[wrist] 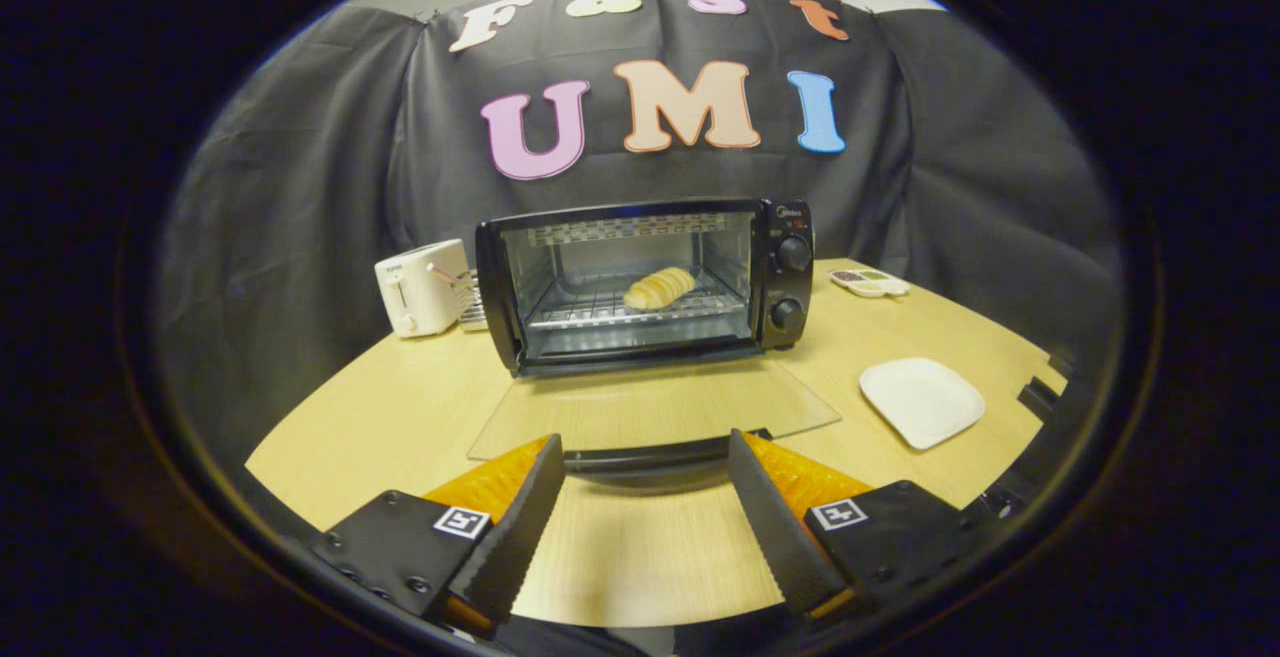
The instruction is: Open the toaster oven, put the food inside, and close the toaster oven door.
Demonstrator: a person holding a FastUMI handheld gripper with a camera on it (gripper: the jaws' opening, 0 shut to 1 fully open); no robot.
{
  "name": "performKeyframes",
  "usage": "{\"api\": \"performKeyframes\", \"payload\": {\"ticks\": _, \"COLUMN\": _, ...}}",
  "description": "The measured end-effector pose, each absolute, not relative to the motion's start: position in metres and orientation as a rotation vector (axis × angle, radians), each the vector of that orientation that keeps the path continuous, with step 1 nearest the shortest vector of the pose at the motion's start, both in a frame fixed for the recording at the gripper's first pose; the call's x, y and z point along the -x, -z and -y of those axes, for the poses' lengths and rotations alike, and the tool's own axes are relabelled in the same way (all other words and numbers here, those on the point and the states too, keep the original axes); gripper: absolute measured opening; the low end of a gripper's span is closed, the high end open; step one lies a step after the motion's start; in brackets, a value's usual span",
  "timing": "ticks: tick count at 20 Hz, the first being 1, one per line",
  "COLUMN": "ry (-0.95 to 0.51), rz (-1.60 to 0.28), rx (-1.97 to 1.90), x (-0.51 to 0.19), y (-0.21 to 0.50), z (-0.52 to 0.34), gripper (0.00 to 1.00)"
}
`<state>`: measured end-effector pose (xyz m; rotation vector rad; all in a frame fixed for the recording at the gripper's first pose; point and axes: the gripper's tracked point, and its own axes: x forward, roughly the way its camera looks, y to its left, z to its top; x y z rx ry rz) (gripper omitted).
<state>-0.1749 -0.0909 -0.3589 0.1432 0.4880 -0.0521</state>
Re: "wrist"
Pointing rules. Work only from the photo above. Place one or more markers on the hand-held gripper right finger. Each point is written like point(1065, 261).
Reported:
point(775, 532)

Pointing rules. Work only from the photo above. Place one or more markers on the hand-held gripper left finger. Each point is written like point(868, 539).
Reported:
point(515, 537)

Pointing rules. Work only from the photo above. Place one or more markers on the black toaster oven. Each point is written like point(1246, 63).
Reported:
point(785, 282)

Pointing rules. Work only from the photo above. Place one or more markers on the pale bread roll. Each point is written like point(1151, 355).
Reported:
point(660, 288)

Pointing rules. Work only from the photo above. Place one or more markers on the white pop-up toaster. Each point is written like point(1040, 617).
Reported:
point(415, 287)

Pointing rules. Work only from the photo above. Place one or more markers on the white square plate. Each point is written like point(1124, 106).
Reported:
point(922, 402)

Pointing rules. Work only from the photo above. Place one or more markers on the white divided condiment tray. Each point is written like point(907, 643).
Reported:
point(868, 283)

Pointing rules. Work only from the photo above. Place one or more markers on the dark block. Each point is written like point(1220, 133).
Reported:
point(1060, 365)
point(1040, 399)

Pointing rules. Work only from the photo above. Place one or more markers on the black backdrop cloth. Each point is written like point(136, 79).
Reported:
point(290, 197)

